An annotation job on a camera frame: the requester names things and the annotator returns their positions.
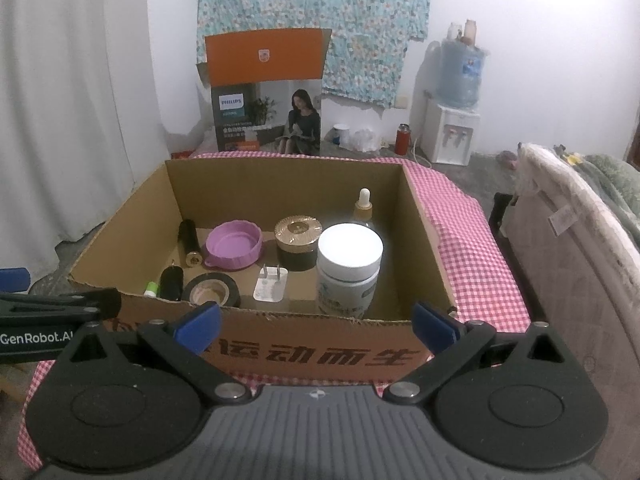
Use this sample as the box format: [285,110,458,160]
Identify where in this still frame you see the green blanket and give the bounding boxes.
[582,152,640,247]

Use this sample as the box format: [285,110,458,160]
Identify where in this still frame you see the white charger plug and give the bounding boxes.
[252,265,290,303]

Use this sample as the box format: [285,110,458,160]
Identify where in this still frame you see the black bottle with yellow-green cap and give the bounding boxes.
[144,265,185,302]

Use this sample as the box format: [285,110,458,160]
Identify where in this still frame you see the white plastic bag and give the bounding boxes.
[350,127,381,152]

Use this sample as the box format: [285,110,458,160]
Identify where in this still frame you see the brown cardboard box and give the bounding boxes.
[67,156,458,387]

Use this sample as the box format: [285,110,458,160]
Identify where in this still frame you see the green dropper bottle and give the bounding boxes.
[350,188,384,233]

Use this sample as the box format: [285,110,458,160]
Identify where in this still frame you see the white water dispenser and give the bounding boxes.
[422,92,482,166]

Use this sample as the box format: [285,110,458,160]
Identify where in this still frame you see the white curtain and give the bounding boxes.
[0,0,171,271]

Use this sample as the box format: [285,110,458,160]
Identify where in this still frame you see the floral wall cloth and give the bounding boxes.
[192,0,432,108]

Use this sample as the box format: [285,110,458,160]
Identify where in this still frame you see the dark jar with gold lid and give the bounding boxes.
[274,215,323,271]

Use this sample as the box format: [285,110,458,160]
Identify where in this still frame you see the black tape roll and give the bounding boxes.
[181,273,242,309]

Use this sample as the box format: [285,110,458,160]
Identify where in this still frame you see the beige mattress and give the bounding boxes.
[500,142,640,480]

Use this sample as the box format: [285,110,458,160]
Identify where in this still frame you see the white supplement bottle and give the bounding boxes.
[316,224,385,320]

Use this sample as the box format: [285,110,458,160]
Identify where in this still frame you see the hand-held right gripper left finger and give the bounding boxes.
[65,301,252,405]

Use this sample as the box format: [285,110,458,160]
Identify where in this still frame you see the yellow item on mattress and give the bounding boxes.
[552,145,584,166]

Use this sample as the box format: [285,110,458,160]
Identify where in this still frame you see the pink plastic bowl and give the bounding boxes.
[204,220,264,272]

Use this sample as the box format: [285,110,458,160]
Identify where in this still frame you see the printed box with orange flap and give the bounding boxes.
[195,28,333,157]

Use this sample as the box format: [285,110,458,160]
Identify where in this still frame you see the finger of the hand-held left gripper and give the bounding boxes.
[0,288,122,322]
[0,268,30,293]

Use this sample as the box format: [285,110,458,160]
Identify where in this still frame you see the black cylinder tube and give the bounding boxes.
[178,219,203,267]

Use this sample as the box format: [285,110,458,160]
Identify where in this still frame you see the blue water jug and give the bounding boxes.
[437,37,488,108]

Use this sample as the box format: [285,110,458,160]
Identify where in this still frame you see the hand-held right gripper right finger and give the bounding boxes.
[382,301,568,405]

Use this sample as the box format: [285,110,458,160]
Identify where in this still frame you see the pink checkered tablecloth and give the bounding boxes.
[17,152,533,471]

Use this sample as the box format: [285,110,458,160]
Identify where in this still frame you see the small bottles on water jug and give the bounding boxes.
[446,19,478,47]

